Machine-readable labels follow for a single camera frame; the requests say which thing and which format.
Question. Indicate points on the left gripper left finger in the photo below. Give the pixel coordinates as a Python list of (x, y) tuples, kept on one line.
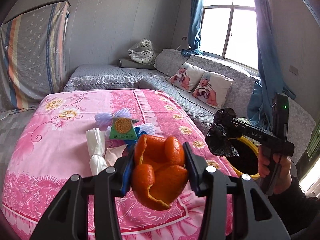
[(122, 179)]

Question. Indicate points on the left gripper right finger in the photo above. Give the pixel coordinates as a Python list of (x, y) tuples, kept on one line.
[(195, 166)]

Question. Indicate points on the black plastic trash bag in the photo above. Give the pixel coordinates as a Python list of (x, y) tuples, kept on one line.
[(218, 138)]

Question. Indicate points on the orange peel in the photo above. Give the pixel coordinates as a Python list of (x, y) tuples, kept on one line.
[(159, 175)]

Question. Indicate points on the yellow rimmed trash bin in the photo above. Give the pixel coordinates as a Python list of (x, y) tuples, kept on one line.
[(247, 160)]

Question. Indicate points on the white tissue on table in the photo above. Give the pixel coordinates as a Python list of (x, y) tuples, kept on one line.
[(112, 154)]

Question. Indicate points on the right blue curtain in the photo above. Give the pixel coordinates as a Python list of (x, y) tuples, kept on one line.
[(259, 108)]

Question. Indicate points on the blue curtain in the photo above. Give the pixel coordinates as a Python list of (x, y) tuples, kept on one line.
[(194, 33), (259, 108)]

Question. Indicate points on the green snack wrapper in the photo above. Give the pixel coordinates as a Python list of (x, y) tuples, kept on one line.
[(122, 129)]

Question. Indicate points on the pink floral tablecloth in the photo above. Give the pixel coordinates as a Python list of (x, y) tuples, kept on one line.
[(53, 147)]

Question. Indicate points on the right baby print pillow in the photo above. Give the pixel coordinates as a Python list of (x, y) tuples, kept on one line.
[(212, 89)]

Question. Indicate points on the baby print pillow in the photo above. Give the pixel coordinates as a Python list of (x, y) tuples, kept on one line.
[(212, 89), (187, 77)]

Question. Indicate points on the left baby print pillow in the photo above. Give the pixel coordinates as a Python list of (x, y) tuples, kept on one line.
[(187, 77)]

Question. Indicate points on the grey quilted sofa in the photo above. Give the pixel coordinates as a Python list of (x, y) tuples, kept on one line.
[(172, 74)]

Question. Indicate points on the left blue curtain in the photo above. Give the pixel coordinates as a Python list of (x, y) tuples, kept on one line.
[(194, 33)]

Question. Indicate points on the white tiger plush toy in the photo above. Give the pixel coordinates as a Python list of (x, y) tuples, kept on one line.
[(142, 52)]

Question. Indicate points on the window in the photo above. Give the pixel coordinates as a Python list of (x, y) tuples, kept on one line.
[(229, 31)]

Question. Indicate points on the wall switch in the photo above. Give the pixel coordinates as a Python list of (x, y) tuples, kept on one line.
[(293, 70)]

